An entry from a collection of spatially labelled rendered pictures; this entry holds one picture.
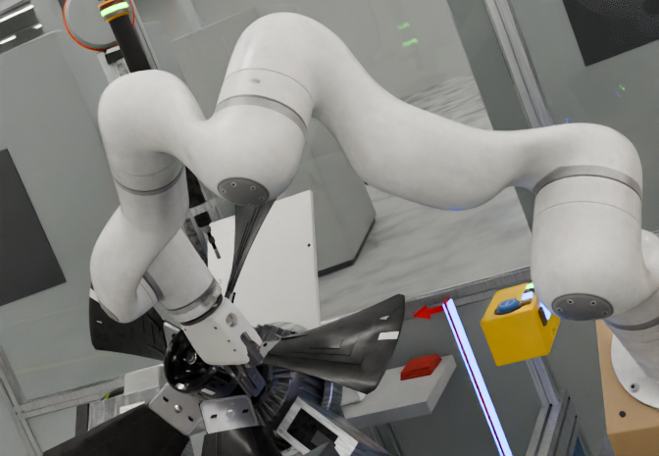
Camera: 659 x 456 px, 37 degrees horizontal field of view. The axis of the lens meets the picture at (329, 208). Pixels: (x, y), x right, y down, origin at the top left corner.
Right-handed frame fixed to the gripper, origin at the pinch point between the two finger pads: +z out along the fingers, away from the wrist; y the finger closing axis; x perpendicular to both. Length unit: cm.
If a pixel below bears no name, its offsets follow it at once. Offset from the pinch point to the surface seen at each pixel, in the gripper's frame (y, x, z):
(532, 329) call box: -24, -38, 25
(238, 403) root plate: 12.1, -3.7, 8.8
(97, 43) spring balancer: 69, -65, -42
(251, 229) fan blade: 10.8, -25.6, -11.4
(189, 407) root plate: 21.6, -1.3, 7.5
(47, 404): 138, -34, 42
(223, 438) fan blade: 10.3, 3.8, 9.2
